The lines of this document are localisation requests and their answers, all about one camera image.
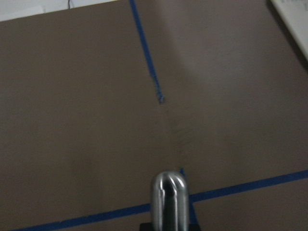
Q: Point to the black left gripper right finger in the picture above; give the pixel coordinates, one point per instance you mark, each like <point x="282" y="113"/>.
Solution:
<point x="194" y="227"/>

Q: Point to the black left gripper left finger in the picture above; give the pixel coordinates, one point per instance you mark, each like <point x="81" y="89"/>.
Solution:
<point x="146" y="227"/>

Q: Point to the steel muddler with black cap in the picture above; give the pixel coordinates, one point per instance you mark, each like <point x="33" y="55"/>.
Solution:
<point x="169" y="202"/>

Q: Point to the cream bear tray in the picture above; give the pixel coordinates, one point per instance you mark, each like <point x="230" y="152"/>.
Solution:
<point x="294" y="14"/>

